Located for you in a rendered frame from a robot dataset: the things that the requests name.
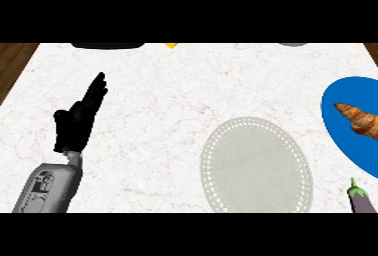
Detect pale grey round plate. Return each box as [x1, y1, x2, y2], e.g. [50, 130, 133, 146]
[199, 116, 315, 214]

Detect black flat object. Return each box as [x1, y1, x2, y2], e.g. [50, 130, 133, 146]
[69, 42, 146, 50]

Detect blue oval placemat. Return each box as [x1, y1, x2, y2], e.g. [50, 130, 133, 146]
[320, 76, 378, 179]

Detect purple eggplant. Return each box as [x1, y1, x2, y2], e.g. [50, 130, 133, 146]
[346, 177, 378, 214]

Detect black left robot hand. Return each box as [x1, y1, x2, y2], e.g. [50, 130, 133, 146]
[52, 71, 109, 154]

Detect brown croissant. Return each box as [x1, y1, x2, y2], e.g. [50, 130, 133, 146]
[332, 102, 378, 140]

